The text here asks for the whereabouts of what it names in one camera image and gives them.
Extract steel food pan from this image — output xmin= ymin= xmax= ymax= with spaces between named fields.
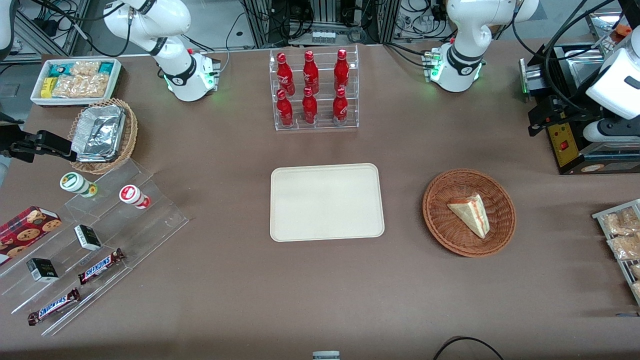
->
xmin=565 ymin=48 xmax=615 ymax=86

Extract white snack bin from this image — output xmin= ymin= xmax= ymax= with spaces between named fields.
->
xmin=30 ymin=58 xmax=123 ymax=107

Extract light wicker basket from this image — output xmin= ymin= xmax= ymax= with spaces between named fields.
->
xmin=67 ymin=98 xmax=139 ymax=175

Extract clear acrylic stepped display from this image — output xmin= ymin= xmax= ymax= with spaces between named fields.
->
xmin=0 ymin=159 xmax=190 ymax=337

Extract cream plastic tray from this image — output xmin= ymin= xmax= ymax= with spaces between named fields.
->
xmin=270 ymin=163 xmax=386 ymax=243

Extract clear bag of crackers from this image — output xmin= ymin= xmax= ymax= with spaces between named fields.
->
xmin=52 ymin=61 xmax=110 ymax=99

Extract red lid white cup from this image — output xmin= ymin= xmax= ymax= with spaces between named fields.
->
xmin=119 ymin=184 xmax=151 ymax=210

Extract small black box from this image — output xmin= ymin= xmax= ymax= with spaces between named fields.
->
xmin=26 ymin=258 xmax=60 ymax=283
xmin=74 ymin=224 xmax=102 ymax=252

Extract metal snack tray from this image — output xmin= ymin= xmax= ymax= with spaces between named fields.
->
xmin=592 ymin=199 xmax=640 ymax=306

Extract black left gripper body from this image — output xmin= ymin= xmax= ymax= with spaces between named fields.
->
xmin=528 ymin=95 xmax=602 ymax=137

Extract aluminium foil container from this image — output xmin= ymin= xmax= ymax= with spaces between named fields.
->
xmin=71 ymin=104 xmax=127 ymax=163

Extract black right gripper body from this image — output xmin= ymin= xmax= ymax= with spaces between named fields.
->
xmin=9 ymin=131 xmax=77 ymax=162

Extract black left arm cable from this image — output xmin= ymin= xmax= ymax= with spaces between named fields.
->
xmin=511 ymin=0 xmax=603 ymax=117

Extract aluminium frame rack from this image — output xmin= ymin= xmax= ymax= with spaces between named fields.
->
xmin=242 ymin=0 xmax=401 ymax=48

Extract clear acrylic bottle rack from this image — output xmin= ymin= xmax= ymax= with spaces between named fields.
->
xmin=269 ymin=45 xmax=360 ymax=132

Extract clear bag of snacks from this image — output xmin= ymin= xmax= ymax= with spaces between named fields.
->
xmin=607 ymin=234 xmax=640 ymax=262
xmin=601 ymin=207 xmax=640 ymax=237

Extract black cable loop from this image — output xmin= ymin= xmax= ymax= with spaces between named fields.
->
xmin=432 ymin=336 xmax=506 ymax=360

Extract black food warmer appliance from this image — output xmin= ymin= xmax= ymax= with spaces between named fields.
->
xmin=519 ymin=7 xmax=640 ymax=175

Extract brown wicker basket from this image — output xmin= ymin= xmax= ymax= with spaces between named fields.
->
xmin=422 ymin=168 xmax=517 ymax=258

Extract triangular sandwich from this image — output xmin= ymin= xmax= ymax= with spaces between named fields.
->
xmin=446 ymin=193 xmax=491 ymax=239

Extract red cola bottle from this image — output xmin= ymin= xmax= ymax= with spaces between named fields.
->
xmin=332 ymin=87 xmax=349 ymax=126
xmin=302 ymin=50 xmax=320 ymax=94
xmin=334 ymin=48 xmax=350 ymax=91
xmin=302 ymin=86 xmax=318 ymax=124
xmin=276 ymin=52 xmax=296 ymax=96
xmin=276 ymin=89 xmax=294 ymax=127

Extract green lid white cup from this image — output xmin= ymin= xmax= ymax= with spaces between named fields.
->
xmin=60 ymin=172 xmax=98 ymax=198

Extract red cookie box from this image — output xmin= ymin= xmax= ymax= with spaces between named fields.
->
xmin=0 ymin=206 xmax=63 ymax=266

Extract snickers chocolate bar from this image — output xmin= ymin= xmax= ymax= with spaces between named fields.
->
xmin=27 ymin=287 xmax=82 ymax=327
xmin=77 ymin=248 xmax=126 ymax=286

